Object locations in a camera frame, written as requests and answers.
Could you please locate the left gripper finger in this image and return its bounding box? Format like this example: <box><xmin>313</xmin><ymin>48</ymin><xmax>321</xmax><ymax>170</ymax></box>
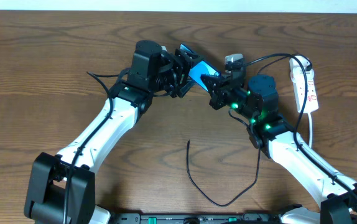
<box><xmin>182</xmin><ymin>49</ymin><xmax>204</xmax><ymax>64</ymax></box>
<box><xmin>178</xmin><ymin>79</ymin><xmax>196</xmax><ymax>98</ymax></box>

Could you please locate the blue Galaxy smartphone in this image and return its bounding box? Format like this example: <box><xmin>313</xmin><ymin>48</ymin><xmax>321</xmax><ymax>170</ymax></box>
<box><xmin>179</xmin><ymin>44</ymin><xmax>221</xmax><ymax>91</ymax></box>

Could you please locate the black charger cable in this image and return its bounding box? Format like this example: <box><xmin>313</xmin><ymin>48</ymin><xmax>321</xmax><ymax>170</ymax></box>
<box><xmin>186</xmin><ymin>53</ymin><xmax>313</xmax><ymax>208</ymax></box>

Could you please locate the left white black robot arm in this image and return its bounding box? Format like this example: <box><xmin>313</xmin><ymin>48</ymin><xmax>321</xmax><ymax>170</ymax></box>
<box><xmin>24</xmin><ymin>40</ymin><xmax>203</xmax><ymax>223</ymax></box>

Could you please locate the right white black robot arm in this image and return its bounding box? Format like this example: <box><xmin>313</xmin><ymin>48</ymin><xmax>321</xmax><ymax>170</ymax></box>
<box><xmin>198</xmin><ymin>56</ymin><xmax>357</xmax><ymax>223</ymax></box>

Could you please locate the white USB charger adapter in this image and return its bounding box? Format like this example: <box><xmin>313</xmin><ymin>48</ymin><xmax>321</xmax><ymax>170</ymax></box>
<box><xmin>289</xmin><ymin>55</ymin><xmax>313</xmax><ymax>77</ymax></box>

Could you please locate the white power strip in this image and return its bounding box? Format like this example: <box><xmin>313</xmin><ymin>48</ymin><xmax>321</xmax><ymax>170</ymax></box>
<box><xmin>290</xmin><ymin>71</ymin><xmax>319</xmax><ymax>114</ymax></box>

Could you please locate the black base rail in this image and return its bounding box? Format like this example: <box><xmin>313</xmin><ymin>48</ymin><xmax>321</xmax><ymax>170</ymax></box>
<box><xmin>108</xmin><ymin>213</ymin><xmax>282</xmax><ymax>224</ymax></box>

